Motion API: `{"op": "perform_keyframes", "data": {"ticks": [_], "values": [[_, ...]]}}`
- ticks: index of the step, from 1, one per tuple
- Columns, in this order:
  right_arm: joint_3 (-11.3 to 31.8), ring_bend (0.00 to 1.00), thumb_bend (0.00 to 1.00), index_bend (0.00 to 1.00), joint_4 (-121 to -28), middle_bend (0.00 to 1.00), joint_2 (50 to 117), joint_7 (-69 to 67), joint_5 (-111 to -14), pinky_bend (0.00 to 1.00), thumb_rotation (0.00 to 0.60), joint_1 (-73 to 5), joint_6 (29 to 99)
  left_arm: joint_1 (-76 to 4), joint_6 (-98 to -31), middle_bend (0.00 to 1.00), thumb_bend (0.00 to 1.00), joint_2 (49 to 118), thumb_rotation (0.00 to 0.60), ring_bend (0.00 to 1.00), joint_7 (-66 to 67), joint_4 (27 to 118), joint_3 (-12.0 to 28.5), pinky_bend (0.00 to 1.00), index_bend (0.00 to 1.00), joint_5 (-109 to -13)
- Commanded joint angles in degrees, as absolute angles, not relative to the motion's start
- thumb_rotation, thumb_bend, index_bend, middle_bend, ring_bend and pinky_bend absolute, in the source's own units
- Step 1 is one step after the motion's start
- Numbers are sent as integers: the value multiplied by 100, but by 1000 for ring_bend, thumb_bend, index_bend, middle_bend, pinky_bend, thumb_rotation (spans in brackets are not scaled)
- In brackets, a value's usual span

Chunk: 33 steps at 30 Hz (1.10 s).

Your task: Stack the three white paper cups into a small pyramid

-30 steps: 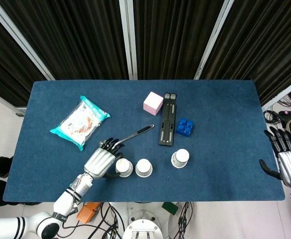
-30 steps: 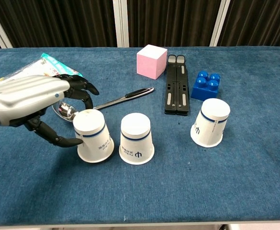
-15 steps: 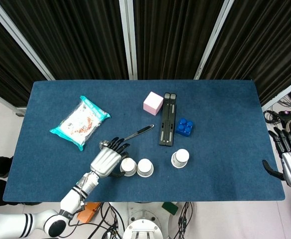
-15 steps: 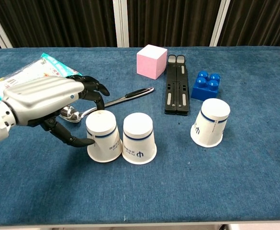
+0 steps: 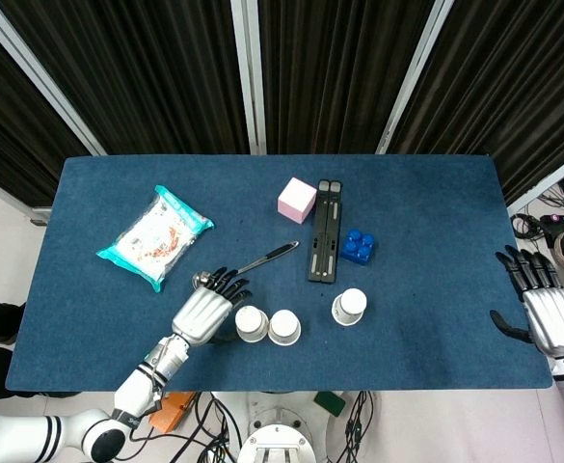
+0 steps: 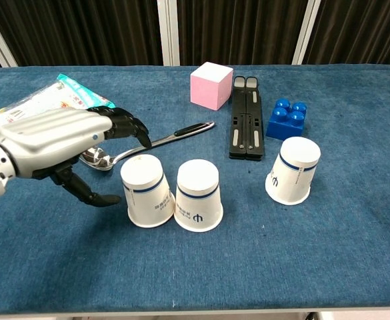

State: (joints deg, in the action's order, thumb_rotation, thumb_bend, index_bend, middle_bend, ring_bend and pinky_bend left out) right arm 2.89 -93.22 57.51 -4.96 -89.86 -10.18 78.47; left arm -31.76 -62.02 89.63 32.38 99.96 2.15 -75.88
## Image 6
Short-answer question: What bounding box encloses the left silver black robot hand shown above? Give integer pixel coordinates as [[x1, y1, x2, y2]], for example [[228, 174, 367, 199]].
[[0, 105, 153, 207]]

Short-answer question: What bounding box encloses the white paper cup blue stripe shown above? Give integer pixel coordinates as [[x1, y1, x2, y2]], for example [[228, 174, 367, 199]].
[[120, 154, 177, 229], [173, 159, 224, 233], [265, 136, 322, 206]]

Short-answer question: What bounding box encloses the teal white snack bag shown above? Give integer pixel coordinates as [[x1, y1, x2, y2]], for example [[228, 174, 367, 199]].
[[0, 73, 117, 144]]

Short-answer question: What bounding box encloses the black pleated curtain panel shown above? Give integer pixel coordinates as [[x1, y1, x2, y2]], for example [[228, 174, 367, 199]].
[[176, 0, 311, 67], [0, 0, 165, 67], [303, 0, 390, 69]]

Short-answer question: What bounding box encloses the pink foam cube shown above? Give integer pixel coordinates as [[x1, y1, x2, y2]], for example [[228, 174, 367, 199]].
[[190, 61, 234, 111]]

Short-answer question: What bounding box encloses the black folding laptop stand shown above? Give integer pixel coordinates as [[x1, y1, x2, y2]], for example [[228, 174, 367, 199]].
[[228, 75, 266, 161]]

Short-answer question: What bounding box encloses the blue toy building brick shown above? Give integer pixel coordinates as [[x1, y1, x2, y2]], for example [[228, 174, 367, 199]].
[[265, 98, 308, 141]]

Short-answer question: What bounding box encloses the blue table cloth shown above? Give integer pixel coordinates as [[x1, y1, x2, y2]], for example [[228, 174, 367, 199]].
[[0, 65, 390, 316]]

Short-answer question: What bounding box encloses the steel ladle black handle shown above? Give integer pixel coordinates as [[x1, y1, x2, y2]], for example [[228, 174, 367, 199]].
[[79, 121, 216, 171]]

